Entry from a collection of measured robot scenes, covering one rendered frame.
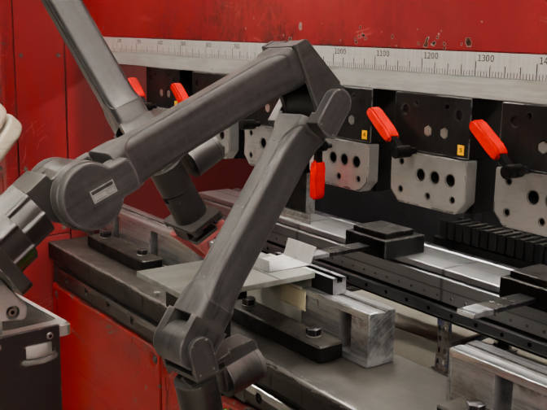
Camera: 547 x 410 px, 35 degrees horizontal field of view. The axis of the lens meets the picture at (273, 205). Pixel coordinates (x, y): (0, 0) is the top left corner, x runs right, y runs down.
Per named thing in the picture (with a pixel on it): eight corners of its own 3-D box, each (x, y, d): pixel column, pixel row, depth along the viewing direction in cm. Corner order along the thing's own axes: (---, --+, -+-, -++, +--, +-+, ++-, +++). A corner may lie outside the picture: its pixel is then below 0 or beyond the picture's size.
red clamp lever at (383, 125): (367, 104, 127) (400, 153, 123) (387, 103, 130) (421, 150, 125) (361, 113, 128) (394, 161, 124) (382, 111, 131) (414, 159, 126)
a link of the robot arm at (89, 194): (281, 24, 123) (328, 21, 115) (311, 110, 128) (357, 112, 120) (12, 175, 100) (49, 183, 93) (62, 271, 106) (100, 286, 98)
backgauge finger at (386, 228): (286, 257, 169) (286, 233, 168) (383, 240, 184) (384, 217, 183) (325, 272, 159) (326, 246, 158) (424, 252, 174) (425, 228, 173)
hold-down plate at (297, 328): (222, 315, 168) (222, 300, 167) (245, 310, 171) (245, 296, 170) (318, 364, 144) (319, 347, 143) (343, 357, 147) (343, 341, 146)
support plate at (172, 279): (136, 276, 152) (136, 271, 152) (257, 255, 168) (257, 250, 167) (187, 303, 138) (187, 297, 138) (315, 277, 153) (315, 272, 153)
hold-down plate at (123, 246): (87, 246, 218) (87, 234, 218) (107, 243, 221) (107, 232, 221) (142, 274, 195) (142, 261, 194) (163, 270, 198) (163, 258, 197)
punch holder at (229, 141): (190, 150, 179) (190, 71, 176) (225, 148, 184) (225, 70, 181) (229, 160, 167) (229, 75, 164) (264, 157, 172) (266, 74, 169)
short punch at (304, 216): (273, 215, 163) (273, 166, 161) (282, 214, 164) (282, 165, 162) (305, 225, 155) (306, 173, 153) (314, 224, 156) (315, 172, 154)
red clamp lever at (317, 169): (306, 198, 142) (308, 140, 140) (326, 196, 144) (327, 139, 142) (312, 201, 140) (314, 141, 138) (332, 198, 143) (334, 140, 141)
